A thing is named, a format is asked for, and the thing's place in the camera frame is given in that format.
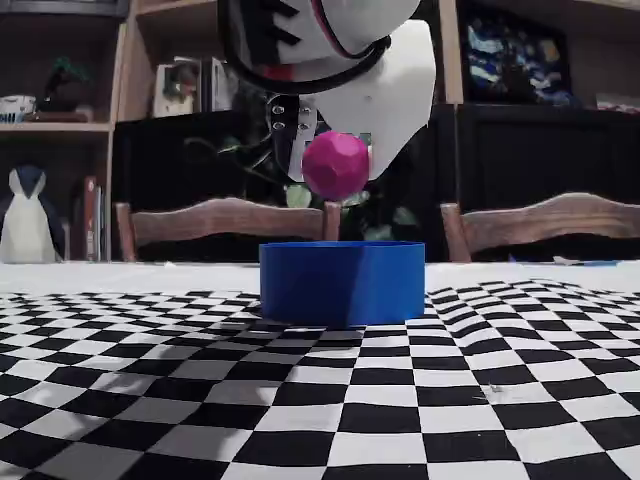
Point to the dark green bonsai model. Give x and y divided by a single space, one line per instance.
67 85

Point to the flat lying book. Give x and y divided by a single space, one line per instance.
65 117

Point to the blue round box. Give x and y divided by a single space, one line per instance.
342 285

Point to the pink faceted ball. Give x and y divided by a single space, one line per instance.
335 165

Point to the green leafy houseplant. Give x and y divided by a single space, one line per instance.
405 217

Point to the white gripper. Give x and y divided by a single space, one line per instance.
400 125

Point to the thin light book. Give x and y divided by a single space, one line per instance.
102 225

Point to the photo frame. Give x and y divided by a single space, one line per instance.
175 90

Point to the black cabinet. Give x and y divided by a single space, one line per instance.
525 150

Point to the red spine book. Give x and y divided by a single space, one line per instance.
90 220

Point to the light wooden bookshelf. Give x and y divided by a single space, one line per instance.
450 50

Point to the white tablecloth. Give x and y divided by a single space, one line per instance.
125 277

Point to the starry night picture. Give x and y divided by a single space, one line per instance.
510 60

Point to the wooden chair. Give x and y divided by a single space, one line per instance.
550 222
225 222

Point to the blue tape strip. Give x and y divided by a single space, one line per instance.
600 262

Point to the white upright book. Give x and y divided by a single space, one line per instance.
215 90

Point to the white blue mug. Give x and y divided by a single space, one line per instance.
17 112

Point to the white blue penguin figure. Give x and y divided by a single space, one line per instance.
25 225

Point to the black white checkerboard mat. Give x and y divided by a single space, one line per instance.
350 400

